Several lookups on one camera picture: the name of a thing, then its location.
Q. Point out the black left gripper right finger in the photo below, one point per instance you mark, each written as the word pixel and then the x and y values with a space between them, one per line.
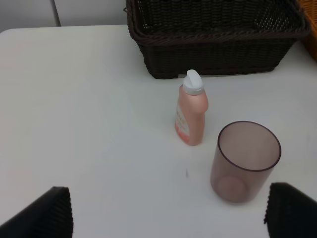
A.
pixel 290 213

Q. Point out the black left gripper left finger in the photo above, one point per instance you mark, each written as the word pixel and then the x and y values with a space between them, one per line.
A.
pixel 49 216

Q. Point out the translucent pink plastic cup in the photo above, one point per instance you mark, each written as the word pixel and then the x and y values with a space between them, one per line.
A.
pixel 245 155

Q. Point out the pink bottle white cap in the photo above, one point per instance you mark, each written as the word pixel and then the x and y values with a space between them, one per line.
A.
pixel 191 107

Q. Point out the dark brown wicker basket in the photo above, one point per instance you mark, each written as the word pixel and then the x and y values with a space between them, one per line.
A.
pixel 214 37

